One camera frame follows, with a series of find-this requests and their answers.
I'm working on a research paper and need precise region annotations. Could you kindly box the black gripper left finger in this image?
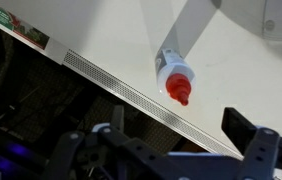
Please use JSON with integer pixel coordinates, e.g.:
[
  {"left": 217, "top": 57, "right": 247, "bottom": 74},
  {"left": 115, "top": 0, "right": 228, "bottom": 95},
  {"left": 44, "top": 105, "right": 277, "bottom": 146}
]
[{"left": 44, "top": 104, "right": 182, "bottom": 180}]

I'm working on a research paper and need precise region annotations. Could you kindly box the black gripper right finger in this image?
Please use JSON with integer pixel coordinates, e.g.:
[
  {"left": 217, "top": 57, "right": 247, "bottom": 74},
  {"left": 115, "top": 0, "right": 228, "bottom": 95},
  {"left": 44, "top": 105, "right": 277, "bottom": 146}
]
[{"left": 221, "top": 107, "right": 282, "bottom": 180}]

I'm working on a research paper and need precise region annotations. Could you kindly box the white glue bottle red tip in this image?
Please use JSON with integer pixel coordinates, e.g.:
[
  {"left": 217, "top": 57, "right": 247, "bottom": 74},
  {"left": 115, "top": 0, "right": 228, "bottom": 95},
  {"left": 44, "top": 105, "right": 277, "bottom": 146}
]
[{"left": 154, "top": 48, "right": 197, "bottom": 107}]

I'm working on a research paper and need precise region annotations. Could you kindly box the light grey baseball cap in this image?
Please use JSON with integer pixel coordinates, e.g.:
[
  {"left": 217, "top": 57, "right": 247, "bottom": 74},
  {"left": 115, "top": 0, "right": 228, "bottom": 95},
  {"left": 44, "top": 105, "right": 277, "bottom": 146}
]
[{"left": 219, "top": 0, "right": 282, "bottom": 43}]

